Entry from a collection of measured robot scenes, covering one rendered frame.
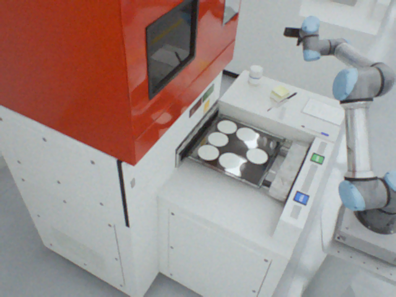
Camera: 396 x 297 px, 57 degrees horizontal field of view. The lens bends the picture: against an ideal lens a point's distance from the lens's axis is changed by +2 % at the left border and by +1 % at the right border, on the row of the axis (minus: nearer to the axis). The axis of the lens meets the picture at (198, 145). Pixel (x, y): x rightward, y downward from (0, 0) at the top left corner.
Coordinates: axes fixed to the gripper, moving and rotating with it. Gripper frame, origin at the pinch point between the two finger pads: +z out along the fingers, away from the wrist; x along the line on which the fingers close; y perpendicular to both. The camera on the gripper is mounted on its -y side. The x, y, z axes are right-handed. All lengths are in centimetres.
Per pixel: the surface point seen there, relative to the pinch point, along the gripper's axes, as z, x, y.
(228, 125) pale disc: -20, -55, -20
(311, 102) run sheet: -4.8, -30.5, 17.0
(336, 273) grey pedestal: -25, -108, 52
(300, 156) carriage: -25, -59, 18
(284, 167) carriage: -33, -66, 12
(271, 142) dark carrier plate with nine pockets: -24, -57, 3
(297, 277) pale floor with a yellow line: 20, -134, 46
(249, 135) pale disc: -23, -57, -9
